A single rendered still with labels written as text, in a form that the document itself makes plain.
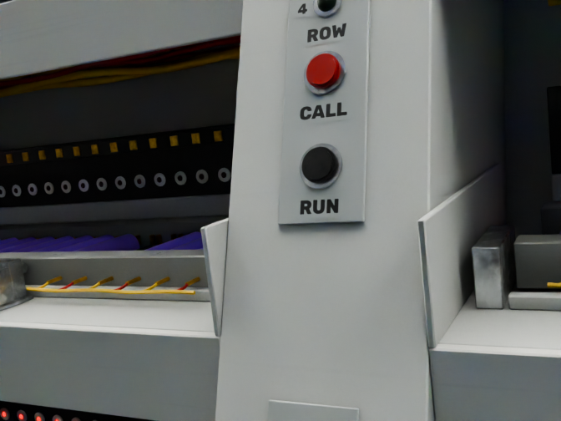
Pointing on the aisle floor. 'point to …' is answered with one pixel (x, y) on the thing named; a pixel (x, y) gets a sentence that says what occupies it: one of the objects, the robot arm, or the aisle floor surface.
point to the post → (411, 301)
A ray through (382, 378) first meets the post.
